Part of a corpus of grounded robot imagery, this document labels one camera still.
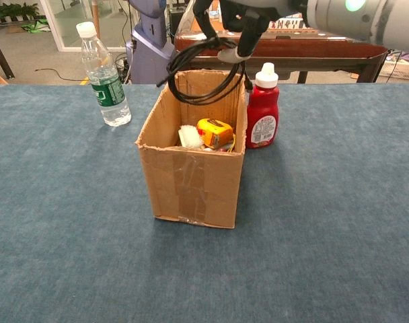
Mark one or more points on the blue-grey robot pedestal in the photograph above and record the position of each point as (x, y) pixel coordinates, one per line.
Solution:
(150, 57)

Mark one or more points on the red bottle with white cap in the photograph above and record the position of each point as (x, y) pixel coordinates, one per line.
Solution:
(261, 117)

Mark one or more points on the mint green toothbrush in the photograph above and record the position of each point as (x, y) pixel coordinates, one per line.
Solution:
(191, 136)

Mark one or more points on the green fabric bundle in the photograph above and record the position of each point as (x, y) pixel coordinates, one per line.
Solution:
(38, 26)

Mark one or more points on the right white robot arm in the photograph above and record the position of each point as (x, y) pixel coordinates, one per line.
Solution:
(376, 20)

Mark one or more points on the green potted plants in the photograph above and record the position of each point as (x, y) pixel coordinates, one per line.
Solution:
(12, 11)

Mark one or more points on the blue felt table mat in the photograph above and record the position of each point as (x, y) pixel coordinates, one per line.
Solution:
(56, 235)

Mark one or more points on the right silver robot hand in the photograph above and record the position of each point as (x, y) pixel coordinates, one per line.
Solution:
(248, 13)

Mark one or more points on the clear water bottle green label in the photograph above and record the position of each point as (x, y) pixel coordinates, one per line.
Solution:
(107, 94)

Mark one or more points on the wooden post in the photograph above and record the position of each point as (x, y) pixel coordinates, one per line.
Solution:
(95, 17)

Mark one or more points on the brown mahjong table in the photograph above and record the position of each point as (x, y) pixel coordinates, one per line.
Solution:
(308, 55)

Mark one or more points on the yellow tape measure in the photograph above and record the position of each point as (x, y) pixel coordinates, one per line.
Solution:
(214, 133)

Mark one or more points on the open cardboard box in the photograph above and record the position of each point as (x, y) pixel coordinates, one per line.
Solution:
(191, 188)

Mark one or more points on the row of face-up mahjong tiles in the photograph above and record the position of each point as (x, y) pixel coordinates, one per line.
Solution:
(288, 24)

